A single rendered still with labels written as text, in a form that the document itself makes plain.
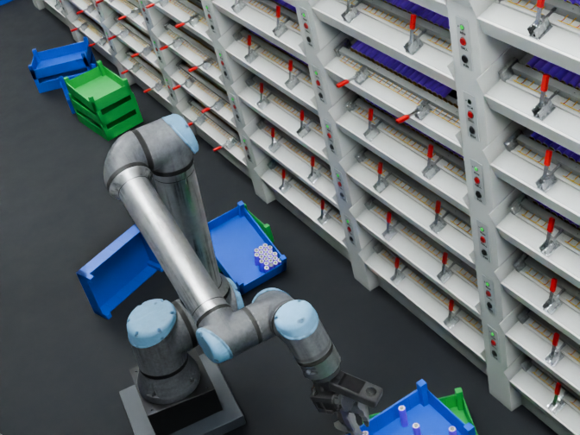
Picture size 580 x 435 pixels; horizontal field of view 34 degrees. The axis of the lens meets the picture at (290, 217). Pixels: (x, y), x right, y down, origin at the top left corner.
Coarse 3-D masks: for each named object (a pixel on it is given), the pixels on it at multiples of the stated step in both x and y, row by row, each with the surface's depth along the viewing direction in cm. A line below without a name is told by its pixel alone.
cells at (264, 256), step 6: (264, 246) 336; (270, 246) 336; (258, 252) 335; (264, 252) 335; (270, 252) 334; (276, 252) 335; (258, 258) 335; (264, 258) 333; (270, 258) 333; (276, 258) 333; (258, 264) 338; (264, 264) 332; (270, 264) 332; (276, 264) 332; (264, 270) 332
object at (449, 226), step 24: (360, 144) 288; (360, 168) 288; (384, 168) 281; (384, 192) 277; (408, 192) 272; (432, 192) 264; (408, 216) 267; (432, 216) 262; (456, 216) 256; (456, 240) 253
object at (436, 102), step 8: (344, 48) 264; (344, 56) 263; (352, 56) 260; (360, 56) 258; (360, 64) 258; (368, 64) 255; (376, 72) 252; (384, 72) 249; (376, 80) 251; (392, 80) 246; (400, 80) 244; (408, 88) 241; (416, 88) 239; (416, 96) 240; (424, 96) 236; (432, 96) 235; (432, 104) 235; (440, 104) 232; (448, 104) 230; (432, 112) 234; (440, 112) 232; (448, 112) 230; (456, 112) 227
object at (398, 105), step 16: (336, 48) 265; (336, 64) 265; (336, 80) 268; (352, 80) 257; (368, 80) 254; (368, 96) 254; (384, 96) 247; (400, 96) 244; (448, 96) 236; (400, 112) 241; (416, 128) 240; (432, 128) 232; (448, 128) 229; (448, 144) 229
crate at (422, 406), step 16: (416, 384) 233; (400, 400) 233; (416, 400) 236; (432, 400) 233; (384, 416) 232; (416, 416) 234; (432, 416) 233; (448, 416) 229; (384, 432) 232; (400, 432) 231; (432, 432) 229; (448, 432) 228; (464, 432) 221
